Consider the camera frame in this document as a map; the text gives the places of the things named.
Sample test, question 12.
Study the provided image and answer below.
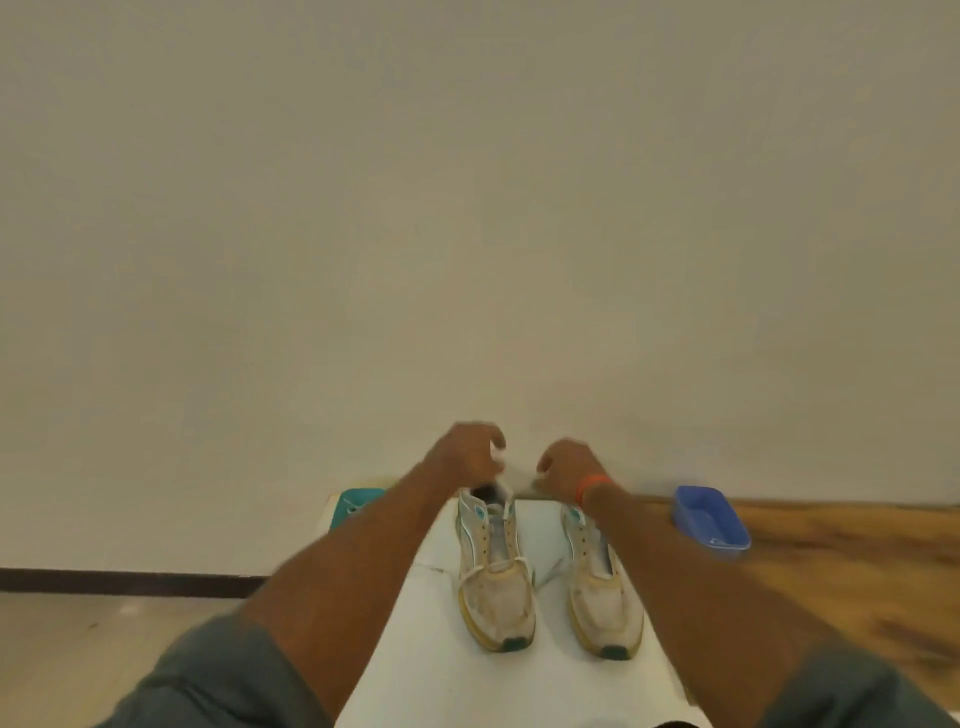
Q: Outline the person's right hand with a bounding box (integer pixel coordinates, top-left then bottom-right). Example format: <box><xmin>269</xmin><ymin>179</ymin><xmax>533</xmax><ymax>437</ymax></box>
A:
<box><xmin>533</xmin><ymin>438</ymin><xmax>613</xmax><ymax>504</ymax></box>

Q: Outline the person's left hand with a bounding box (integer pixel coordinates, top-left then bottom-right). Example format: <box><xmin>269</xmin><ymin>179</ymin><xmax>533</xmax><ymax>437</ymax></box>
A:
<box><xmin>423</xmin><ymin>421</ymin><xmax>510</xmax><ymax>496</ymax></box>

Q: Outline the white lace of sneaker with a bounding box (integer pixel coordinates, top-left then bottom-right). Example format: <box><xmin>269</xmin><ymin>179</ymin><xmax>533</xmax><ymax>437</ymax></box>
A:
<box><xmin>419</xmin><ymin>551</ymin><xmax>573</xmax><ymax>601</ymax></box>

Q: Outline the worn white sneaker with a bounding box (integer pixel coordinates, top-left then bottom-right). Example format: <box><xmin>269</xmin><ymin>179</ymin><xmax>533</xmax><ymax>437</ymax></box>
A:
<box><xmin>560</xmin><ymin>502</ymin><xmax>646</xmax><ymax>661</ymax></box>
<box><xmin>455</xmin><ymin>483</ymin><xmax>538</xmax><ymax>654</ymax></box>

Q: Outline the person's right forearm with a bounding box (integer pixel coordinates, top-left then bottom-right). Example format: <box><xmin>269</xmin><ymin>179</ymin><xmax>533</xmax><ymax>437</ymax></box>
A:
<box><xmin>581</xmin><ymin>483</ymin><xmax>841</xmax><ymax>728</ymax></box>

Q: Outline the person's left forearm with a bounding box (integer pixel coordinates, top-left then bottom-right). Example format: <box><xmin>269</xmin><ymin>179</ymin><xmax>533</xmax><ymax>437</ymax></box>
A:
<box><xmin>239</xmin><ymin>468</ymin><xmax>459</xmax><ymax>721</ymax></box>

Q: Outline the teal plastic container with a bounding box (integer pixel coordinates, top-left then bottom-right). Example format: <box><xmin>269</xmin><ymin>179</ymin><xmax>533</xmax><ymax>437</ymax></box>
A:
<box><xmin>329</xmin><ymin>487</ymin><xmax>388</xmax><ymax>530</ymax></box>

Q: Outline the blue plastic container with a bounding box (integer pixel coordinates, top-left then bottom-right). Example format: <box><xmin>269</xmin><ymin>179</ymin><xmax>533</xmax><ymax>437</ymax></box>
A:
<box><xmin>671</xmin><ymin>485</ymin><xmax>753</xmax><ymax>558</ymax></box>

